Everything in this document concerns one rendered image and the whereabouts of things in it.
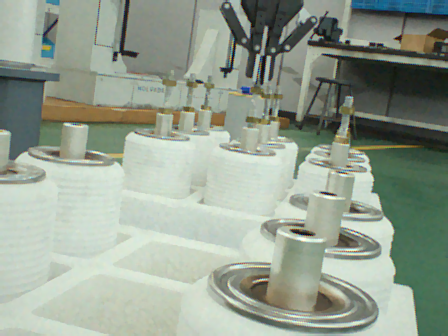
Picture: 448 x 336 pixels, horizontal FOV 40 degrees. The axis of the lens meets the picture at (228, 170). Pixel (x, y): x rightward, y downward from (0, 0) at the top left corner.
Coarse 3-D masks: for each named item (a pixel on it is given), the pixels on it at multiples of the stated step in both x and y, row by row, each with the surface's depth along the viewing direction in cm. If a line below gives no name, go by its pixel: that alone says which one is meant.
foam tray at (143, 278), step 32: (64, 256) 51; (96, 256) 52; (128, 256) 55; (160, 256) 60; (192, 256) 59; (224, 256) 58; (64, 288) 44; (96, 288) 48; (128, 288) 48; (160, 288) 47; (0, 320) 37; (32, 320) 38; (64, 320) 45; (96, 320) 49; (128, 320) 48; (160, 320) 48
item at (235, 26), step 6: (222, 6) 77; (228, 6) 77; (222, 12) 79; (228, 12) 77; (234, 12) 77; (228, 18) 77; (234, 18) 78; (228, 24) 79; (234, 24) 78; (240, 24) 78; (234, 30) 78; (240, 30) 78; (234, 36) 80; (240, 36) 78; (246, 36) 78; (240, 42) 78; (246, 42) 78
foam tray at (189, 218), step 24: (192, 192) 89; (288, 192) 98; (120, 216) 78; (144, 216) 78; (168, 216) 77; (192, 216) 76; (216, 216) 76; (240, 216) 75; (264, 216) 77; (216, 240) 76; (240, 240) 76
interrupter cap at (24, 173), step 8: (8, 160) 48; (8, 168) 46; (16, 168) 46; (24, 168) 46; (32, 168) 47; (40, 168) 46; (0, 176) 42; (8, 176) 42; (16, 176) 43; (24, 176) 43; (32, 176) 43; (40, 176) 44; (8, 184) 41; (16, 184) 42
